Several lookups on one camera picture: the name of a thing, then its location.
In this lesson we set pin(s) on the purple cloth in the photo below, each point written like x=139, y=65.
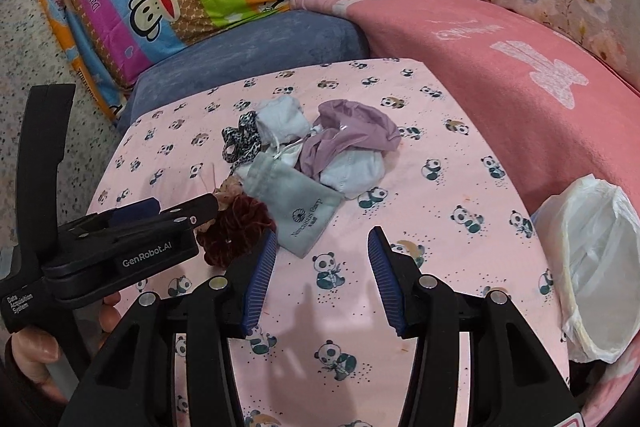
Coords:
x=360, y=122

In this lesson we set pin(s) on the beige fabric scrap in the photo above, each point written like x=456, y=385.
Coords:
x=231, y=187

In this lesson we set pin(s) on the blue-grey cushion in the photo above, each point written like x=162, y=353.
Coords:
x=250, y=47

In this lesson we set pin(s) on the white bin with plastic liner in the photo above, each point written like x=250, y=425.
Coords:
x=590, y=257

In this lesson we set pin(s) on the person's left hand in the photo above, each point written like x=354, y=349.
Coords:
x=30, y=352

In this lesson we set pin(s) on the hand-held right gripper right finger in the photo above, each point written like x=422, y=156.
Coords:
x=384, y=282

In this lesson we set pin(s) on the leopard print scrunchie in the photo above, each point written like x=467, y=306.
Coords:
x=245, y=127

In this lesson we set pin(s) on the dark red scrunchie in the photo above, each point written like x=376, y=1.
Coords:
x=240, y=222

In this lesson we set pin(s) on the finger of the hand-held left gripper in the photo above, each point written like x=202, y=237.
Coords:
x=137, y=210
x=200, y=208

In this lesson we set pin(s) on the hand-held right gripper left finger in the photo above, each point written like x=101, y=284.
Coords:
x=261, y=282

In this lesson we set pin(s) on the pink panda print cloth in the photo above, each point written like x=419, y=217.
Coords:
x=450, y=157

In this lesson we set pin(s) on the pink fleece blanket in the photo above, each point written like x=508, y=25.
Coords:
x=475, y=72

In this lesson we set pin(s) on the white cloth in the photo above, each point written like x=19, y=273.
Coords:
x=350, y=167
x=285, y=119

